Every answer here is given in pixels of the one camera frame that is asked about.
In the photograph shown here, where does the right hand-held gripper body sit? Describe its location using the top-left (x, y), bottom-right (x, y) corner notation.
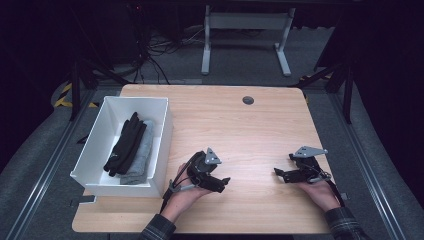
top-left (288, 145), bottom-right (333, 185)

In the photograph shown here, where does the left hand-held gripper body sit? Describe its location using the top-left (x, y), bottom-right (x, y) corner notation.
top-left (186, 147), bottom-right (228, 194)

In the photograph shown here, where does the plain grey mitten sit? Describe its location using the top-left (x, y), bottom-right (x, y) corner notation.
top-left (132, 119), bottom-right (156, 176)

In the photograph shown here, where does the white box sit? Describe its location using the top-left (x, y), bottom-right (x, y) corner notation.
top-left (69, 95), bottom-right (174, 198)

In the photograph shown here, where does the person's right hand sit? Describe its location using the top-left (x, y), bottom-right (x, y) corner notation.
top-left (294, 179), bottom-right (342, 213)

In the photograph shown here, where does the person's left hand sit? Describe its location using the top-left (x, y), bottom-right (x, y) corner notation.
top-left (160, 162), bottom-right (215, 224)

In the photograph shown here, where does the black metal stand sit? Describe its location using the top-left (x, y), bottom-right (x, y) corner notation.
top-left (68, 58), bottom-right (132, 122)
top-left (289, 61), bottom-right (355, 125)

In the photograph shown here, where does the yellow black striped tape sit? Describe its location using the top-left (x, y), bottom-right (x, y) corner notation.
top-left (53, 82), bottom-right (100, 109)

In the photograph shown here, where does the right hand-held gripper cable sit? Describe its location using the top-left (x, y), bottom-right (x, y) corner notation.
top-left (308, 168), bottom-right (348, 208)

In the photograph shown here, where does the grey metal floor rail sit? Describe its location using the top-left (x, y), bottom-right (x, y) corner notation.
top-left (328, 92), bottom-right (408, 240)
top-left (5, 89), bottom-right (98, 240)

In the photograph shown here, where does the tangle of black floor cables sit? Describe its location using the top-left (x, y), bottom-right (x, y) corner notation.
top-left (126, 3), bottom-right (208, 85)

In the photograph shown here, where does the white metal desk frame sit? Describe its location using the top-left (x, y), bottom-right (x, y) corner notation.
top-left (200, 4), bottom-right (297, 77)

